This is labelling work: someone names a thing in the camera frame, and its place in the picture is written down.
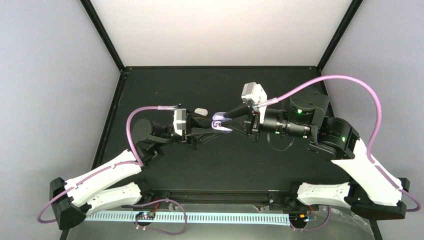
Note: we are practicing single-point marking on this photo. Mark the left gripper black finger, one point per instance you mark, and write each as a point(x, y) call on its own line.
point(205, 133)
point(201, 122)

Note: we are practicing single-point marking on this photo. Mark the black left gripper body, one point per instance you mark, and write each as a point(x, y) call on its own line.
point(190, 140)

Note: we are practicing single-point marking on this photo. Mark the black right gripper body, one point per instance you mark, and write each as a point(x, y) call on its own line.
point(253, 131)

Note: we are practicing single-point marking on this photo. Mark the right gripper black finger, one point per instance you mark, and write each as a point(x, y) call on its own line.
point(241, 126)
point(239, 111)

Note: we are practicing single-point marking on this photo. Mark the white earbud charging case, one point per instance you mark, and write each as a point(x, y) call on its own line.
point(201, 111)

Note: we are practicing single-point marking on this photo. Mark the purple charging case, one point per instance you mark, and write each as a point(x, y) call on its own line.
point(221, 117)

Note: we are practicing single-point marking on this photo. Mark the purple earbud one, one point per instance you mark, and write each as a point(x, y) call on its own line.
point(216, 124)

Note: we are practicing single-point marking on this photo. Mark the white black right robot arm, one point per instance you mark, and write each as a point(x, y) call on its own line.
point(371, 191)

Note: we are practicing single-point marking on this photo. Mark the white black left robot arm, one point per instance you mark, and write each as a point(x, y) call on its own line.
point(75, 199)

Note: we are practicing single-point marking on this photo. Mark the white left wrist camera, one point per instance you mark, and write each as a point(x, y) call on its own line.
point(179, 121)

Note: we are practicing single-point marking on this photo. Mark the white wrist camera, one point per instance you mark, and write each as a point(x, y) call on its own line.
point(179, 121)
point(253, 95)

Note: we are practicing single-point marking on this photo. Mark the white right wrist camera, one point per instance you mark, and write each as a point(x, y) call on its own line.
point(253, 95)

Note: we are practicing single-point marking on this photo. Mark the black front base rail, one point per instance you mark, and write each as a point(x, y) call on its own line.
point(237, 197)

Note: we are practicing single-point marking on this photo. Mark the white slotted cable duct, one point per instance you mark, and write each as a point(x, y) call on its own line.
point(278, 219)

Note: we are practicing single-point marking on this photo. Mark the black rear right frame post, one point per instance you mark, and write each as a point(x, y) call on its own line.
point(338, 34)

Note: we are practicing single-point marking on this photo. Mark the black frame post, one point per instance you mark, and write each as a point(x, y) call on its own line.
point(338, 34)
point(102, 32)

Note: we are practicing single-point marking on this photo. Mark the black rear left frame post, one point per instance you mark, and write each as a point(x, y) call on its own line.
point(102, 32)

